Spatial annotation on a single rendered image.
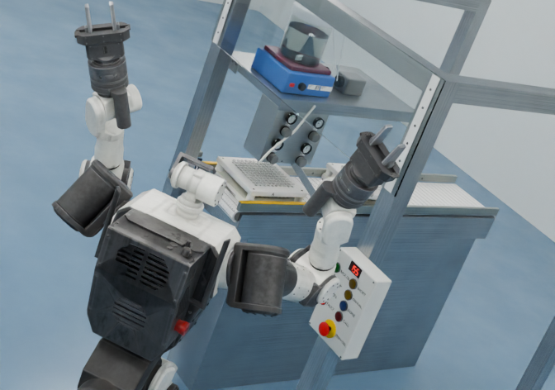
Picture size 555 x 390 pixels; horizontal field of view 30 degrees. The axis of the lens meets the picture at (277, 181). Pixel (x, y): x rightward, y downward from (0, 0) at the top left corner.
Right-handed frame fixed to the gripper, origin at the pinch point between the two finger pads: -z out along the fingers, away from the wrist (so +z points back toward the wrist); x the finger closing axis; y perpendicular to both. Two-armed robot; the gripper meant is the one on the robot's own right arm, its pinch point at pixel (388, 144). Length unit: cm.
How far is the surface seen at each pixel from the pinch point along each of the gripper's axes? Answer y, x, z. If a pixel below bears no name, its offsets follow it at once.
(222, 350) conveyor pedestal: 61, 28, 171
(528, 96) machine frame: 77, 15, 12
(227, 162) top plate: 59, 73, 113
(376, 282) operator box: 30, -9, 53
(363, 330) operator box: 31, -16, 68
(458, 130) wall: 412, 170, 275
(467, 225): 164, 30, 122
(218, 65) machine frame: 52, 93, 84
